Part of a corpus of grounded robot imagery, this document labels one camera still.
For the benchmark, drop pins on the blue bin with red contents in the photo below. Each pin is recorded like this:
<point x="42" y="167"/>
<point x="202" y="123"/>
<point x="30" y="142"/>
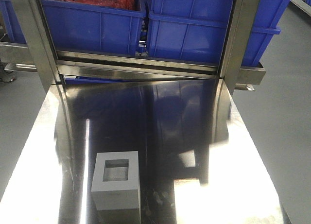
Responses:
<point x="94" y="28"/>

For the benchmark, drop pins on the stainless steel rack frame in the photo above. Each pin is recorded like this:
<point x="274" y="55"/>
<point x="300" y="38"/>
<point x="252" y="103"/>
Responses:
<point x="39" y="55"/>

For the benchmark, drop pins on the gray square foam base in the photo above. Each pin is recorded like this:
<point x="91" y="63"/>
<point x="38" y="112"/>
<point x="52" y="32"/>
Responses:
<point x="116" y="183"/>

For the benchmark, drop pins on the blue plastic bin right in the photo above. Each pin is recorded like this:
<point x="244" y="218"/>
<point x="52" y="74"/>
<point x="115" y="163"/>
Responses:
<point x="194" y="30"/>

